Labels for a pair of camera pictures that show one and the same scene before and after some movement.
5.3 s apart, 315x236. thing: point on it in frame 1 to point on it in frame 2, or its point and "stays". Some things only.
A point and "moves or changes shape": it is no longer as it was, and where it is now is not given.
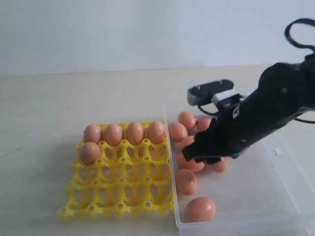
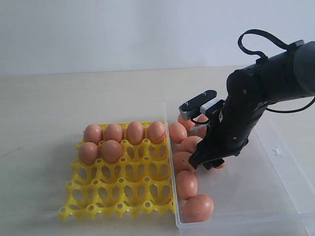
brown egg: [135, 132] stays
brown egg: [203, 124] moves or changes shape
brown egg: [157, 132] stays
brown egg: [92, 133] stays
